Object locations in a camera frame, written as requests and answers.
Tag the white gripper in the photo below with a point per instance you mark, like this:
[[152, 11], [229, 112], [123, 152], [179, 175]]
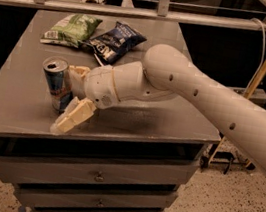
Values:
[[98, 84]]

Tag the Red Bull can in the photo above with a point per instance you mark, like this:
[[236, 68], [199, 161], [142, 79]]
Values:
[[56, 70]]

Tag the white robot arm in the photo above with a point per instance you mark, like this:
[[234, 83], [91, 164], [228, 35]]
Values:
[[165, 71]]

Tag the dark blue chip bag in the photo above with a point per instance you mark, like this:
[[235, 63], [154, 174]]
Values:
[[114, 44]]

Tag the green chip bag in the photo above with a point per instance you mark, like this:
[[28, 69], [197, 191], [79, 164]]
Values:
[[71, 30]]

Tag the grey drawer cabinet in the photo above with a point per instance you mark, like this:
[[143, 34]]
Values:
[[171, 129]]

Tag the middle grey drawer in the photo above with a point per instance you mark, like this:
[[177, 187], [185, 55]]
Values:
[[96, 198]]

